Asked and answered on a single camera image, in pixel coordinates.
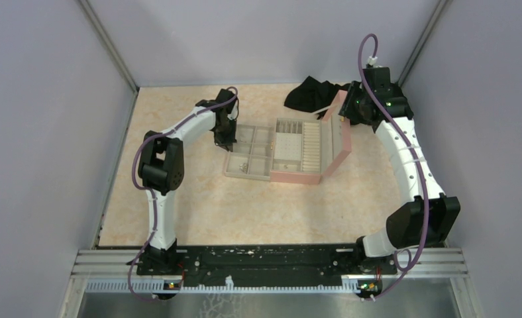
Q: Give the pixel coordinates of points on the grey divided tray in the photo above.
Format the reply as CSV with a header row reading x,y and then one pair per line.
x,y
251,157

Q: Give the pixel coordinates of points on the pink jewelry box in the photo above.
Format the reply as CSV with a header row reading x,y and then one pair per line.
x,y
305,151

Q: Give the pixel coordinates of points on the white toothed cable rail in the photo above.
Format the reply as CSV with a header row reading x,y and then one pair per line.
x,y
148,286

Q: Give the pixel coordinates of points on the black cloth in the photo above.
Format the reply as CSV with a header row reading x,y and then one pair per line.
x,y
313,95

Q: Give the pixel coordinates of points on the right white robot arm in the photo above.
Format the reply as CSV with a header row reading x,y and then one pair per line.
x,y
425,209

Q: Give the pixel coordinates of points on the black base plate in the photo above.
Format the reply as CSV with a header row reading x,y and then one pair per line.
x,y
267,265

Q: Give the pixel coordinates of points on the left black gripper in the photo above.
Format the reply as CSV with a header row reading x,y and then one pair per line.
x,y
227,143

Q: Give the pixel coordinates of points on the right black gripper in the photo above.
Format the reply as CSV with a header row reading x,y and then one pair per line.
x,y
347,110

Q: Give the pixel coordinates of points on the aluminium frame rail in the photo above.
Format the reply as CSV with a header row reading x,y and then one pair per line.
x,y
114,263

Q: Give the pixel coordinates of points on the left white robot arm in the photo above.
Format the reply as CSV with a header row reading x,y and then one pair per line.
x,y
158,167

